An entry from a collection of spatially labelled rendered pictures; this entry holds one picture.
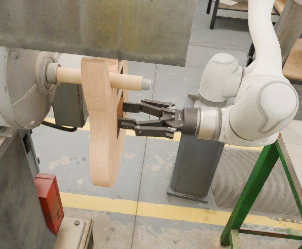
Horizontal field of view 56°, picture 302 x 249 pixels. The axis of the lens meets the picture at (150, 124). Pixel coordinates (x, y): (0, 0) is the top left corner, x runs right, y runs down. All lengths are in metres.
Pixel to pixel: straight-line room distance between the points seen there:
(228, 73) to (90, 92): 0.94
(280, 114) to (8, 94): 0.50
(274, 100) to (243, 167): 1.71
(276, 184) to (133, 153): 1.06
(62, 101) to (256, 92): 0.60
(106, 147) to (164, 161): 1.52
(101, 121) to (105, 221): 1.27
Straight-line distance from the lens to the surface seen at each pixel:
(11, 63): 0.57
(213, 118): 0.74
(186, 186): 1.89
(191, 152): 1.66
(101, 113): 0.61
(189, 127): 0.74
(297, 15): 1.17
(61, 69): 0.64
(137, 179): 2.02
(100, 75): 0.53
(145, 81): 0.61
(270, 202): 2.14
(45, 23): 0.43
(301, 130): 1.19
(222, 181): 2.12
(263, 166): 1.28
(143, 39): 0.40
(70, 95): 0.92
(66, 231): 1.48
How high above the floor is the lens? 1.58
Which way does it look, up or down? 41 degrees down
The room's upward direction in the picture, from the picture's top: 6 degrees clockwise
